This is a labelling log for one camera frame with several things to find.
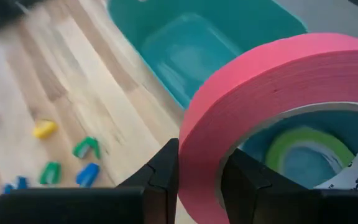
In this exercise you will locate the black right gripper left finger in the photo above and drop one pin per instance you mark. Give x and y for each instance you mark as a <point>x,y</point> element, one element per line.
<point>104,205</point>

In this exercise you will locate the pink tape roll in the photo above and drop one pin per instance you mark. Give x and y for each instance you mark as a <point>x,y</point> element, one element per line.
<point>259,93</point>

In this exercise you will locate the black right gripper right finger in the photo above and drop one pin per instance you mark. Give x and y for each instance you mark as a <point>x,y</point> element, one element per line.
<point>291,205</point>

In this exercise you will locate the small green stapler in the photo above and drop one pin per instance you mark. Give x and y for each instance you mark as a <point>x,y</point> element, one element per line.
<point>86,148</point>
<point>50,173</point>

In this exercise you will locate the green tape roll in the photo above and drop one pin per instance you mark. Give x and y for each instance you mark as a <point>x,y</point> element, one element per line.
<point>303,137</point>

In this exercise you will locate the small blue stapler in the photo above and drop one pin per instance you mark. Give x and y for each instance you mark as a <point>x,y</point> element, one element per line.
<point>15,185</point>
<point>87,175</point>

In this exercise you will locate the dark teal plastic bin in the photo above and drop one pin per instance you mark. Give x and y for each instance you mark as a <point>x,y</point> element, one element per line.
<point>182,46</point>

